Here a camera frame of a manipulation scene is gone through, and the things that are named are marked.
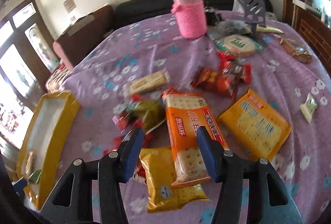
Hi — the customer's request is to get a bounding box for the yellow snack bag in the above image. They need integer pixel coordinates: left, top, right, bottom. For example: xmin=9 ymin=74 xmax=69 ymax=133
xmin=139 ymin=147 xmax=210 ymax=213

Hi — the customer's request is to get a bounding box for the yellow cracker pack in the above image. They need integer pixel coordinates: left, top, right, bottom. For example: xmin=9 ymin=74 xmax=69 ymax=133
xmin=217 ymin=88 xmax=292 ymax=161

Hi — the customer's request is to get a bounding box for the olive green snack bag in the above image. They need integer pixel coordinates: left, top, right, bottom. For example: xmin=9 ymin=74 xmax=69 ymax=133
xmin=128 ymin=100 xmax=166 ymax=134

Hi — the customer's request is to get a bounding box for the orange soda cracker pack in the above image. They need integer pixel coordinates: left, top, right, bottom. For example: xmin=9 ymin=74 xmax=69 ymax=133
xmin=162 ymin=93 xmax=229 ymax=188

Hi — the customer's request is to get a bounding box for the red gold snack bag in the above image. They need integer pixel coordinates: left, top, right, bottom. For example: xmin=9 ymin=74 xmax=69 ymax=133
xmin=191 ymin=67 xmax=239 ymax=100

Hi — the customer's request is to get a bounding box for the beige cracker bar pack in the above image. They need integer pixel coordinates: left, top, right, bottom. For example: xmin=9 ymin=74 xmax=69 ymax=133
xmin=123 ymin=69 xmax=170 ymax=98

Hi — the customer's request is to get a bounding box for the green white candy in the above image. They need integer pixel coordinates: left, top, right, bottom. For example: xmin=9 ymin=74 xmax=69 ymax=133
xmin=300 ymin=93 xmax=317 ymax=123

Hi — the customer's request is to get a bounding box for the purple floral tablecloth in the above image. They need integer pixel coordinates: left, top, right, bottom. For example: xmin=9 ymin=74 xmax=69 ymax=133
xmin=57 ymin=14 xmax=330 ymax=223

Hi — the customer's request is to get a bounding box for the yellow cardboard box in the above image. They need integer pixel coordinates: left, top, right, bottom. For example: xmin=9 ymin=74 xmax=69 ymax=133
xmin=16 ymin=90 xmax=80 ymax=210

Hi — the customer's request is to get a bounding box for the red candy pack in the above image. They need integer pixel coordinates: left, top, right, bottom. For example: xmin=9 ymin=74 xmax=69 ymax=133
xmin=217 ymin=51 xmax=252 ymax=84

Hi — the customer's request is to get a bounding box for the round rice cracker pack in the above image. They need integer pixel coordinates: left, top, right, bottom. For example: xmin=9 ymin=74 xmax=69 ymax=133
xmin=213 ymin=35 xmax=264 ymax=58

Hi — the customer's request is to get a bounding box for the brown pink armchair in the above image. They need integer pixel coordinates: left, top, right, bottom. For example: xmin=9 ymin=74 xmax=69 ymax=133
xmin=53 ymin=5 xmax=114 ymax=71

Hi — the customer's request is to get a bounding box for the brown bread bag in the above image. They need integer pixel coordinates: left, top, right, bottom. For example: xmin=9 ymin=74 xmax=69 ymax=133
xmin=279 ymin=37 xmax=313 ymax=64

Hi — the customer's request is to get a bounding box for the cream horn-shaped object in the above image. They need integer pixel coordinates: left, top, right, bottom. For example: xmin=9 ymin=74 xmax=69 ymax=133
xmin=256 ymin=25 xmax=284 ymax=34

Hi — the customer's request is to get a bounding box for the pink knit-sleeved bottle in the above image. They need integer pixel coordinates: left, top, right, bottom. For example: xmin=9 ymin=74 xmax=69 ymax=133
xmin=171 ymin=0 xmax=207 ymax=39

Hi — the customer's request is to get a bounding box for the black sofa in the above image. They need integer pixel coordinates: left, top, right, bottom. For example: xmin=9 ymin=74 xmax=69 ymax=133
xmin=114 ymin=0 xmax=273 ymax=29

